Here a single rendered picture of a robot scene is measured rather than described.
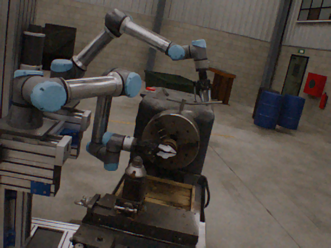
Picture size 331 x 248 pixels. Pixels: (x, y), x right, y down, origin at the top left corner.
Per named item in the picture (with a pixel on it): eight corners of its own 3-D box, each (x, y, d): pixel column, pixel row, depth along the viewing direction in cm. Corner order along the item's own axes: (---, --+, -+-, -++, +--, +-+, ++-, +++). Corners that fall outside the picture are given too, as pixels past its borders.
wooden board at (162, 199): (127, 177, 166) (129, 170, 165) (193, 192, 163) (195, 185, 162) (113, 203, 137) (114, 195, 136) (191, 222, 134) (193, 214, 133)
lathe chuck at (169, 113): (138, 153, 181) (153, 103, 173) (190, 170, 180) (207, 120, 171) (135, 159, 172) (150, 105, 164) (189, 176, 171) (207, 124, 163)
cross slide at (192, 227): (97, 198, 127) (98, 188, 126) (197, 222, 124) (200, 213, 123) (82, 219, 111) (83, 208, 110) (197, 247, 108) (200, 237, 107)
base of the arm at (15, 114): (-1, 125, 119) (0, 101, 117) (15, 116, 134) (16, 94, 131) (35, 131, 120) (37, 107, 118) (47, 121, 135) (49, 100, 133)
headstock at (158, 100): (143, 132, 247) (152, 84, 237) (201, 146, 244) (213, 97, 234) (125, 158, 190) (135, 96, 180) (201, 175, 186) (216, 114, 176)
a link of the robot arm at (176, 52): (103, 2, 152) (188, 45, 148) (111, 5, 162) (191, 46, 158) (94, 23, 155) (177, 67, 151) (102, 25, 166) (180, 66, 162)
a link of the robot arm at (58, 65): (44, 82, 167) (47, 58, 164) (57, 80, 180) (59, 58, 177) (63, 87, 166) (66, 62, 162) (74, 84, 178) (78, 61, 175)
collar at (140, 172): (127, 166, 117) (129, 159, 116) (148, 170, 117) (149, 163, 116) (122, 174, 109) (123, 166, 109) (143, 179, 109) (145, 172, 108)
